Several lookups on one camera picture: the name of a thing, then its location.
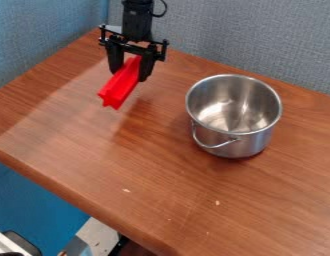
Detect black white object bottom left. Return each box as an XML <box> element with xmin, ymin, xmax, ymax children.
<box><xmin>0</xmin><ymin>231</ymin><xmax>42</xmax><ymax>256</ymax></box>

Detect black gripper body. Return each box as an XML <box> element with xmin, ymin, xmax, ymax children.
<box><xmin>98</xmin><ymin>1</ymin><xmax>168</xmax><ymax>61</ymax></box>

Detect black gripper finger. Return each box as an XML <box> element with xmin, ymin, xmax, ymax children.
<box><xmin>106</xmin><ymin>45</ymin><xmax>124</xmax><ymax>73</ymax></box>
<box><xmin>138</xmin><ymin>53</ymin><xmax>156</xmax><ymax>82</ymax></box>

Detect stainless steel pot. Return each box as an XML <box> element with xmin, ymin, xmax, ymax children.
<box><xmin>185</xmin><ymin>74</ymin><xmax>283</xmax><ymax>159</ymax></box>

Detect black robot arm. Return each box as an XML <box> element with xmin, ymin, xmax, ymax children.
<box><xmin>98</xmin><ymin>0</ymin><xmax>169</xmax><ymax>82</ymax></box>

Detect white grey object under table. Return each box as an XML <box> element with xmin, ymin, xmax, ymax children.
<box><xmin>58</xmin><ymin>218</ymin><xmax>118</xmax><ymax>256</ymax></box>

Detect red plastic block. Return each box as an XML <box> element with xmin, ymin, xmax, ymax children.
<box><xmin>97</xmin><ymin>56</ymin><xmax>141</xmax><ymax>110</ymax></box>

